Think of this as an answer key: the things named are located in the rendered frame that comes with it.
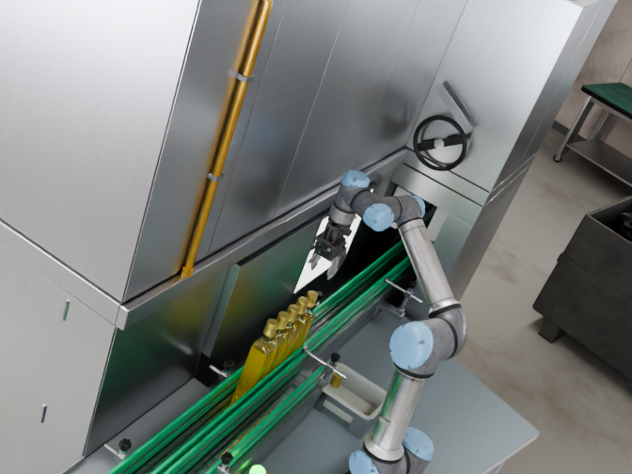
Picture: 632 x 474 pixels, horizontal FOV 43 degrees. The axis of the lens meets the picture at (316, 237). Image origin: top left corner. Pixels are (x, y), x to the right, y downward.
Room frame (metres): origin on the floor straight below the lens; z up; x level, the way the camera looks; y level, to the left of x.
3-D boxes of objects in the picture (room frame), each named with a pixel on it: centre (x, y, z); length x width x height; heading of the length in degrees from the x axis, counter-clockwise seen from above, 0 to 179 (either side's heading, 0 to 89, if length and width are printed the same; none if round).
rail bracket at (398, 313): (2.68, -0.39, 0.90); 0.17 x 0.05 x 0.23; 70
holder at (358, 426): (2.16, -0.28, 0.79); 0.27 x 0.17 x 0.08; 70
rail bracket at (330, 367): (2.08, -0.17, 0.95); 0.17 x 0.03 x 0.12; 70
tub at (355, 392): (2.16, -0.30, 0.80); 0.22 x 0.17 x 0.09; 70
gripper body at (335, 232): (2.09, -0.05, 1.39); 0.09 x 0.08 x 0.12; 161
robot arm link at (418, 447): (1.84, -0.49, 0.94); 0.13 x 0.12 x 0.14; 136
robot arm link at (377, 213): (2.04, -0.13, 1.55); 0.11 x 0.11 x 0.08; 46
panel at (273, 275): (2.30, 0.03, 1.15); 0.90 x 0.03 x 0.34; 160
